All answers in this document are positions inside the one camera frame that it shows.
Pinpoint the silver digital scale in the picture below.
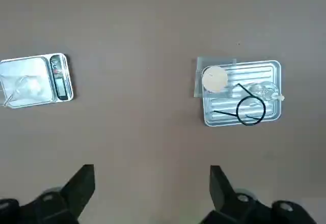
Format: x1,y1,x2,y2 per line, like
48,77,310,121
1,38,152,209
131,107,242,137
0,52,74,109

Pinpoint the black wire tripod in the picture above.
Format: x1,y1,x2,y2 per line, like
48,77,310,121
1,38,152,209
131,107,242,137
212,82,267,127

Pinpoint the large clear beaker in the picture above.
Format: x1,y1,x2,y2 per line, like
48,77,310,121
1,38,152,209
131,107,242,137
1,72,45,107

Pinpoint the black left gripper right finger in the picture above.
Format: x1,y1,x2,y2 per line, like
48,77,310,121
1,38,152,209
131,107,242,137
201,164,322,224

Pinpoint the glass alcohol lamp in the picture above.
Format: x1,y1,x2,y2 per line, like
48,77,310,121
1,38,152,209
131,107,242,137
247,80,286,103

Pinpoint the asbestos net with round centre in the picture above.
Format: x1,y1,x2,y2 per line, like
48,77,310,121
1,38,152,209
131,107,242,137
193,57,238,99

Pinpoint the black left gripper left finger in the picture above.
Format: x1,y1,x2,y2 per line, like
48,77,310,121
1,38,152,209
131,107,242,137
0,164,96,224

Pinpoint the ribbed metal tray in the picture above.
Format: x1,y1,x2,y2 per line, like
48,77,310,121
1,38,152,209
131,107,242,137
202,60,282,128

